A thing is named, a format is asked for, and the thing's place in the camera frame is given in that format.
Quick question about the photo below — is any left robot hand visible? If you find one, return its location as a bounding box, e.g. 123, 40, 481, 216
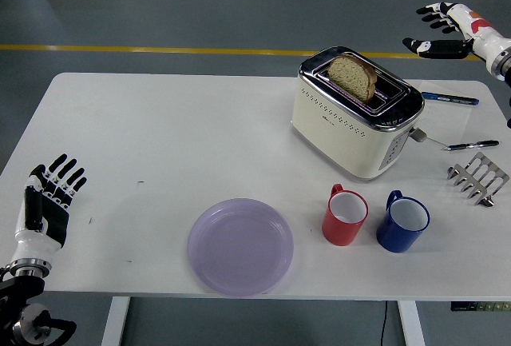
14, 153, 88, 261

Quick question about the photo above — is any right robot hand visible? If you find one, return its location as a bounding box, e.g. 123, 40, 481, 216
402, 1, 511, 68

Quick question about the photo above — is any brown bread slice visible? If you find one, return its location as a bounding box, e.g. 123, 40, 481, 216
327, 54, 378, 104

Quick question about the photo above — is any purple plastic plate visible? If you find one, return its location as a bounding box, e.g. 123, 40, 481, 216
187, 197, 295, 298

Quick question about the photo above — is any blue marker pen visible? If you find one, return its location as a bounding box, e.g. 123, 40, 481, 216
420, 90, 479, 105

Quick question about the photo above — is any black ballpoint pen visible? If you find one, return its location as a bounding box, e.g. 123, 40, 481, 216
441, 140, 501, 151

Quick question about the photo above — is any white table leg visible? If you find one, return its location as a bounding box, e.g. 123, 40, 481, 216
100, 296, 132, 346
397, 300, 426, 346

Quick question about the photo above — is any metal toast rack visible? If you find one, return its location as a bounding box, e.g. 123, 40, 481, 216
446, 151, 511, 208

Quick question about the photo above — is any cream and chrome toaster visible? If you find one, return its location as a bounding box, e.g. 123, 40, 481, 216
290, 45, 429, 182

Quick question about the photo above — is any yellow floor tape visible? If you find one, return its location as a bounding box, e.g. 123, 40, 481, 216
0, 44, 511, 62

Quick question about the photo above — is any blue enamel mug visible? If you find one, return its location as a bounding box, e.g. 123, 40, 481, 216
375, 189, 431, 254

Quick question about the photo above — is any red enamel mug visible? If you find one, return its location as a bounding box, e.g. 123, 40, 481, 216
321, 183, 369, 248

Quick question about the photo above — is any black table control panel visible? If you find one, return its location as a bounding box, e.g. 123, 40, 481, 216
450, 301, 511, 313

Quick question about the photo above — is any thin black table cable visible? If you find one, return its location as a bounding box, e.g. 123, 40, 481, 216
378, 300, 389, 346

